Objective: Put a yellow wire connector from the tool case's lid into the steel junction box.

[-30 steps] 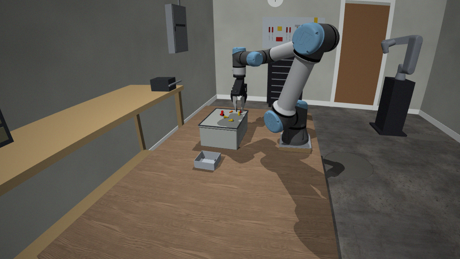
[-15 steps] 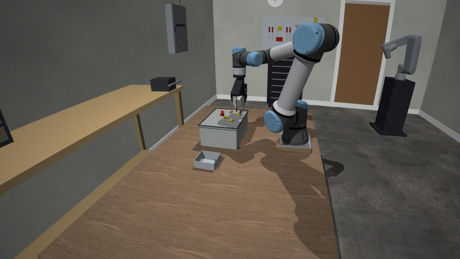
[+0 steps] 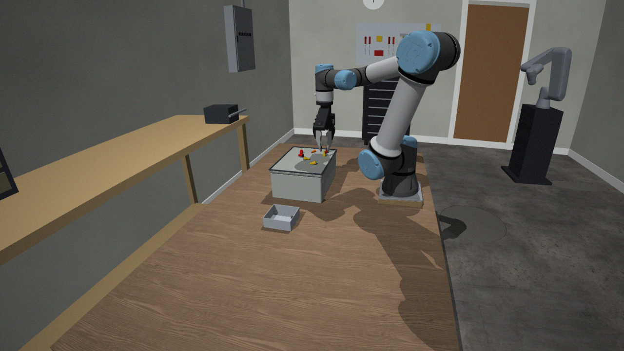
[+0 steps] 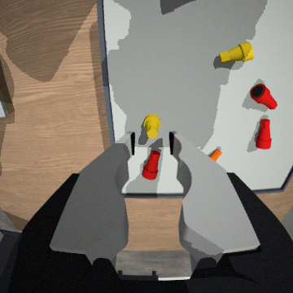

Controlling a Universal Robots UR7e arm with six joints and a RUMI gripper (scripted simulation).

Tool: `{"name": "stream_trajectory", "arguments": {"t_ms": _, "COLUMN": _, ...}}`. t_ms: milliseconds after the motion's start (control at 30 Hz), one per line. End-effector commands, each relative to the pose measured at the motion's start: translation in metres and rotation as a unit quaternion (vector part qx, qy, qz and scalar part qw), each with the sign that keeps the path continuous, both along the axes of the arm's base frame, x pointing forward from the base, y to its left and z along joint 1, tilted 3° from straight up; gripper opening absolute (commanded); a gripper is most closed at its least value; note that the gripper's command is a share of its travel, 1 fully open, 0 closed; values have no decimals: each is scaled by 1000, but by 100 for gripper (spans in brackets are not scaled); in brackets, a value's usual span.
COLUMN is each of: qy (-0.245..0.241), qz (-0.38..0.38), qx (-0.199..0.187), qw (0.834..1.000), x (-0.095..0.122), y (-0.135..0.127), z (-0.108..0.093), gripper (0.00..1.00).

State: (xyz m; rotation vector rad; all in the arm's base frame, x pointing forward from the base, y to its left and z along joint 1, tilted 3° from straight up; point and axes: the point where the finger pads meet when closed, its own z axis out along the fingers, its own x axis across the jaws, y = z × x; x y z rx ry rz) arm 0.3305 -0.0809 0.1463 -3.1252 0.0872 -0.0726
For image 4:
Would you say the yellow wire connector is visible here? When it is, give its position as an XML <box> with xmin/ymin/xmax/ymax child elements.
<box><xmin>219</xmin><ymin>42</ymin><xmax>254</xmax><ymax>64</ymax></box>
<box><xmin>144</xmin><ymin>114</ymin><xmax>160</xmax><ymax>138</ymax></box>

